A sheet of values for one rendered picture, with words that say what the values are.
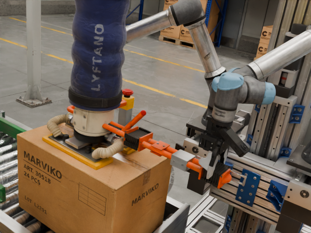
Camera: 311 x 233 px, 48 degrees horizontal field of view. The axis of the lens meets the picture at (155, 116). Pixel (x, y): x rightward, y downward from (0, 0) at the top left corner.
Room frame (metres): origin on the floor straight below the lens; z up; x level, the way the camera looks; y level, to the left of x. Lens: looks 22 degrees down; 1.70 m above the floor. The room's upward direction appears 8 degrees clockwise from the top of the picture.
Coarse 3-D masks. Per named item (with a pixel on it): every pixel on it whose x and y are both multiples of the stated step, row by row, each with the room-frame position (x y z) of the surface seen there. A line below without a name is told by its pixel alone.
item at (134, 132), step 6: (126, 132) 1.25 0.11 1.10; (132, 132) 1.28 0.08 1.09; (138, 132) 1.29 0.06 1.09; (144, 132) 1.29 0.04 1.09; (150, 132) 1.29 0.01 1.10; (126, 138) 1.25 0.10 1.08; (132, 138) 1.22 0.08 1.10; (138, 138) 1.23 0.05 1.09; (144, 138) 1.23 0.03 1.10; (126, 144) 1.23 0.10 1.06; (132, 144) 1.22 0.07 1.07; (138, 144) 1.21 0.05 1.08; (138, 150) 1.21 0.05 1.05
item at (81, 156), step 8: (48, 136) 1.38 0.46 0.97; (56, 136) 1.38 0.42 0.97; (64, 136) 1.35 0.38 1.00; (56, 144) 1.32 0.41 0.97; (64, 144) 1.32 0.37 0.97; (64, 152) 1.29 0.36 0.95; (72, 152) 1.27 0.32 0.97; (80, 152) 1.27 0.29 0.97; (88, 152) 1.27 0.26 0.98; (80, 160) 1.24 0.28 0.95; (88, 160) 1.23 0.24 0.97; (96, 160) 1.23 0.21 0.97; (104, 160) 1.24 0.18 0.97; (112, 160) 1.27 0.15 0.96; (96, 168) 1.19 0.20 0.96
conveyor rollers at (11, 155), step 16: (0, 144) 2.00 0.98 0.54; (16, 144) 2.01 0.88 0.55; (0, 160) 1.81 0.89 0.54; (16, 160) 1.81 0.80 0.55; (0, 176) 1.63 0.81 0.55; (16, 176) 1.69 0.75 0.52; (16, 192) 1.51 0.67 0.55; (0, 208) 1.41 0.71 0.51; (16, 208) 1.39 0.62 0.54; (32, 224) 1.29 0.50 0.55
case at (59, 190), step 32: (64, 128) 1.53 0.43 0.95; (32, 160) 1.34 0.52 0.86; (64, 160) 1.23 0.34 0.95; (128, 160) 1.30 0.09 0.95; (160, 160) 1.34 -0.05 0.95; (32, 192) 1.34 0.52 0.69; (64, 192) 1.23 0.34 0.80; (96, 192) 1.13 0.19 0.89; (128, 192) 1.14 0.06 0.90; (160, 192) 1.36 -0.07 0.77; (64, 224) 1.22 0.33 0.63; (96, 224) 1.12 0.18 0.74; (128, 224) 1.17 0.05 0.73; (160, 224) 1.40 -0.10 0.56
